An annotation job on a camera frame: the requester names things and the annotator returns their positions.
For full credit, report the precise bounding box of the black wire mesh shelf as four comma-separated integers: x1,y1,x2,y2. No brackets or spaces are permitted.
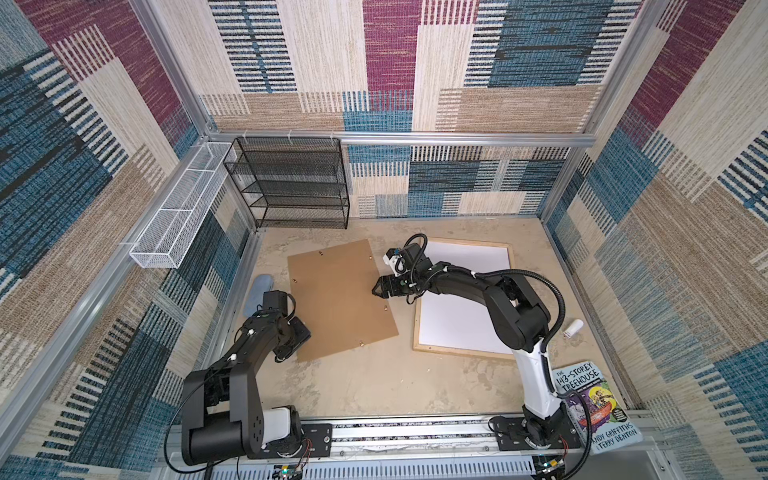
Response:
224,137,351,229

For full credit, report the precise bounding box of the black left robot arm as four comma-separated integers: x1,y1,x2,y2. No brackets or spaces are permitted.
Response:
179,290,311,466

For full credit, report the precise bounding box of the white wire mesh basket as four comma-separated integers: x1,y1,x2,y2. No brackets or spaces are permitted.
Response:
130,142,232,269

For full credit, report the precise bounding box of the brown frame backing board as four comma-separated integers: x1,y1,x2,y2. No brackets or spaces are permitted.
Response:
288,240,399,362

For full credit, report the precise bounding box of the waterfall bridge photo print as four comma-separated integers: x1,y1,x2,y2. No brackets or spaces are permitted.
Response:
418,241,515,355

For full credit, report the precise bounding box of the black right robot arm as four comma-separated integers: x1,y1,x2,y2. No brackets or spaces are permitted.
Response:
372,233,565,449

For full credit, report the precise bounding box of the colourful treehouse book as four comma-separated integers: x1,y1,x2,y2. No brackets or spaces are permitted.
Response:
552,361,644,455

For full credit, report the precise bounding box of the blue grey glasses case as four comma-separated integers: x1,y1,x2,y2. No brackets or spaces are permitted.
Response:
242,274,274,318

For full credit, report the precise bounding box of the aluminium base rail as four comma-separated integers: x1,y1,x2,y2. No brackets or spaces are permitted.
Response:
149,413,667,480

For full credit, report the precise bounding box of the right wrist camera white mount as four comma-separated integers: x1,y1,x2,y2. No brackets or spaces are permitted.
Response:
383,248,407,276

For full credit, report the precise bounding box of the small white cylinder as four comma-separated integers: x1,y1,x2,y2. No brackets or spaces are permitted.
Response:
563,319,585,338

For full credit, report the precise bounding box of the light wooden picture frame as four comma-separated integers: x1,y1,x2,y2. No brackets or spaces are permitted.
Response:
412,237,517,361

